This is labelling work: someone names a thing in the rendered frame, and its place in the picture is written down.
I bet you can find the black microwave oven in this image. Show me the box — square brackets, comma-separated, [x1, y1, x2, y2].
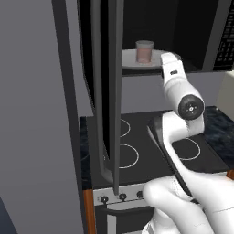
[122, 0, 234, 77]

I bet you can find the brown wooden cupboard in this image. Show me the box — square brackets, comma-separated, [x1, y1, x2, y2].
[82, 188, 97, 234]

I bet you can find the black hob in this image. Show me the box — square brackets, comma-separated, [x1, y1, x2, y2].
[86, 107, 230, 190]

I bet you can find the silver oven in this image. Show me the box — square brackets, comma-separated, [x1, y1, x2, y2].
[92, 182, 159, 234]

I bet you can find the pale pink cup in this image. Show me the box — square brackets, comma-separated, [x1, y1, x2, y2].
[134, 39, 155, 64]

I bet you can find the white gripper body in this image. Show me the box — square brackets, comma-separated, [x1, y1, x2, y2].
[160, 51, 183, 67]

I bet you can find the white microwave turntable plate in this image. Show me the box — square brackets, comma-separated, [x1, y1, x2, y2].
[122, 48, 183, 71]

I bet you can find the black oven door handle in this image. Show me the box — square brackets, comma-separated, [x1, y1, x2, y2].
[102, 205, 154, 218]

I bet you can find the grey microwave door handle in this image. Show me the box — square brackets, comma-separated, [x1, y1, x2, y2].
[90, 0, 114, 181]

